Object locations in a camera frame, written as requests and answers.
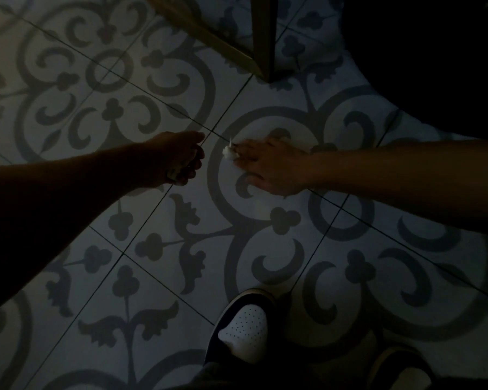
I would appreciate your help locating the person's left hand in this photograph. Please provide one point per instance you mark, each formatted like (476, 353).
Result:
(171, 154)

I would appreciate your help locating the person's dark trousers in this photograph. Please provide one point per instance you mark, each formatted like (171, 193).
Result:
(211, 379)

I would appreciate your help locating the person's right hand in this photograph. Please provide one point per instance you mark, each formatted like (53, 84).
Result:
(276, 166)

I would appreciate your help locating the black and white sneaker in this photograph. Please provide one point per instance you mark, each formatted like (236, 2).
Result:
(402, 377)
(244, 333)

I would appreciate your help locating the black round table base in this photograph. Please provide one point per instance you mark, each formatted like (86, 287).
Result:
(431, 56)

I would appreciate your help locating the person's right forearm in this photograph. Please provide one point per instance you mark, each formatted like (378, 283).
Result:
(410, 182)

